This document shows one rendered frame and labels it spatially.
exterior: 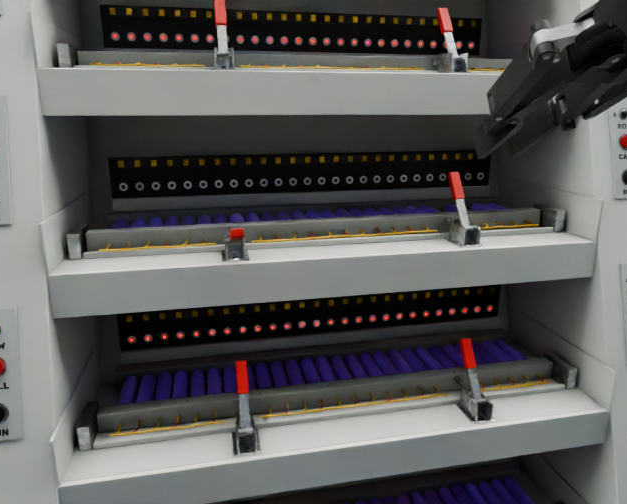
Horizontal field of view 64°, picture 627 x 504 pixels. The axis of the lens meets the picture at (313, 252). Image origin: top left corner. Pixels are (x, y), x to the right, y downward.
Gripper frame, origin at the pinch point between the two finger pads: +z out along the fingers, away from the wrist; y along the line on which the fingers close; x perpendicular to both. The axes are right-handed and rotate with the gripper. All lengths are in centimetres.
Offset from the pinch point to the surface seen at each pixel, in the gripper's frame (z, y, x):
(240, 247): 13.7, -26.0, -6.7
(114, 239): 15.9, -39.4, -4.4
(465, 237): 10.8, -0.9, -7.7
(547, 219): 15.8, 13.8, -4.7
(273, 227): 16.0, -21.9, -3.9
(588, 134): 8.2, 16.0, 3.5
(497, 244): 11.8, 3.5, -8.5
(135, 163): 23.5, -38.1, 7.8
